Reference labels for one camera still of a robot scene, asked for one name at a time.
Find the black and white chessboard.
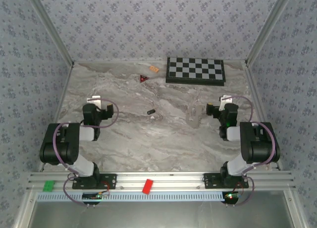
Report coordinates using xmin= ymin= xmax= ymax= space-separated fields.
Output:
xmin=165 ymin=56 xmax=226 ymax=87

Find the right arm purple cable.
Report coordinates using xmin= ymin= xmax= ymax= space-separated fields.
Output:
xmin=222 ymin=95 xmax=277 ymax=208

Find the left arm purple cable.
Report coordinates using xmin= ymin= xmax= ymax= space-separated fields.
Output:
xmin=54 ymin=98 xmax=120 ymax=207

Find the green block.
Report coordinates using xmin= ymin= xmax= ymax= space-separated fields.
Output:
xmin=43 ymin=180 xmax=56 ymax=192

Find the small circuit board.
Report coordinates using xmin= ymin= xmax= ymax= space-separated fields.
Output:
xmin=81 ymin=192 xmax=104 ymax=202
xmin=222 ymin=192 xmax=241 ymax=204

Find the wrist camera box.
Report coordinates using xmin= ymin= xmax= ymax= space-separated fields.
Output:
xmin=86 ymin=95 xmax=103 ymax=110
xmin=219 ymin=94 xmax=234 ymax=111

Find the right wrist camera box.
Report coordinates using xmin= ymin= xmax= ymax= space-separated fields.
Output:
xmin=219 ymin=94 xmax=234 ymax=111

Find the grey slotted cable duct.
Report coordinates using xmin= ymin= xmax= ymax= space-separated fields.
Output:
xmin=36 ymin=191 xmax=225 ymax=203

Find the aluminium mounting rail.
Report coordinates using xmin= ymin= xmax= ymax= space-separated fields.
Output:
xmin=26 ymin=171 xmax=297 ymax=192

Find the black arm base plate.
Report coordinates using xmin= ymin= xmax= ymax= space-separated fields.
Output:
xmin=71 ymin=173 xmax=117 ymax=190
xmin=203 ymin=173 xmax=249 ymax=189

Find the red block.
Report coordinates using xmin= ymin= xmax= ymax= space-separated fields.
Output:
xmin=142 ymin=179 xmax=154 ymax=195

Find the aluminium side rail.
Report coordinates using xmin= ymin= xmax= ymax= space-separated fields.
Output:
xmin=38 ymin=62 xmax=75 ymax=173
xmin=244 ymin=61 xmax=283 ymax=171

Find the steel panel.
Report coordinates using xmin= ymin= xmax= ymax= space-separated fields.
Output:
xmin=27 ymin=200 xmax=295 ymax=228

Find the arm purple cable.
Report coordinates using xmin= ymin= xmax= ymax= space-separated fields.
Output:
xmin=222 ymin=95 xmax=277 ymax=208
xmin=54 ymin=98 xmax=120 ymax=207

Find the aluminium frame post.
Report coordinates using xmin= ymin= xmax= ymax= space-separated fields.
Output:
xmin=245 ymin=0 xmax=295 ymax=65

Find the aluminium frame leg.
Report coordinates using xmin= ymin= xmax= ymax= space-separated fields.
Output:
xmin=12 ymin=190 xmax=38 ymax=228
xmin=282 ymin=189 xmax=308 ymax=228

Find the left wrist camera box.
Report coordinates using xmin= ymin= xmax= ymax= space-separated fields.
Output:
xmin=86 ymin=95 xmax=103 ymax=110

